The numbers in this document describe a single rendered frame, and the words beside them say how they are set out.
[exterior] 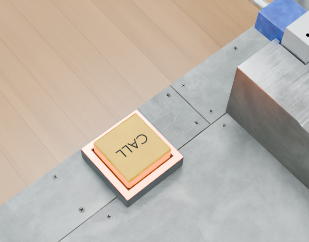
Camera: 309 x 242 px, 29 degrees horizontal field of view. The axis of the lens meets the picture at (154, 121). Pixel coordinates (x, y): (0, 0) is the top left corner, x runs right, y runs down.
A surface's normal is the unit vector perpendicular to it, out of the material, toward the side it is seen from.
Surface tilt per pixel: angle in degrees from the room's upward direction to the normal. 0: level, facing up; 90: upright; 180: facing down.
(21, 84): 0
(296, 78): 0
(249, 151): 0
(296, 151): 90
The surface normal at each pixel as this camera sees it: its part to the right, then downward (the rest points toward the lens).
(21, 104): 0.04, -0.51
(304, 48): -0.75, 0.56
